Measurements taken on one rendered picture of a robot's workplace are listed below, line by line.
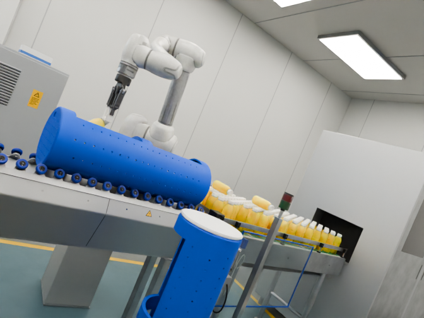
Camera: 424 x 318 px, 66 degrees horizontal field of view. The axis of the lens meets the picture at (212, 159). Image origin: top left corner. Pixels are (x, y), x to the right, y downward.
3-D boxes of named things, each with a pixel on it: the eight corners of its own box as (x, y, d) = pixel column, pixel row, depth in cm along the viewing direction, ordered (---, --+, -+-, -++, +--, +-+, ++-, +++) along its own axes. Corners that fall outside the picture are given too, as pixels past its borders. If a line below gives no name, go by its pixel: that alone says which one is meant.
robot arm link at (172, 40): (156, 31, 197) (176, 39, 197) (163, 29, 213) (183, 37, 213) (150, 52, 202) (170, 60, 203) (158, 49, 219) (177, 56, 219)
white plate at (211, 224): (223, 218, 155) (222, 221, 155) (172, 202, 141) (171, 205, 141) (255, 243, 130) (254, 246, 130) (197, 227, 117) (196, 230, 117)
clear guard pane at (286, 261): (212, 305, 196) (243, 231, 195) (287, 306, 245) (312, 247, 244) (212, 305, 195) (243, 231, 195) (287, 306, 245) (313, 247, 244)
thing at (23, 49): (17, 52, 275) (21, 44, 275) (46, 66, 291) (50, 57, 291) (19, 53, 266) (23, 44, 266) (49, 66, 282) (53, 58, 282)
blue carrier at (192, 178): (31, 157, 155) (53, 102, 155) (175, 197, 210) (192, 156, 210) (41, 174, 133) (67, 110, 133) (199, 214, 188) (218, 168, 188)
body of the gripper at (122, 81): (114, 72, 158) (107, 89, 158) (120, 72, 151) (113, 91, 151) (128, 79, 163) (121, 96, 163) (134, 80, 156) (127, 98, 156)
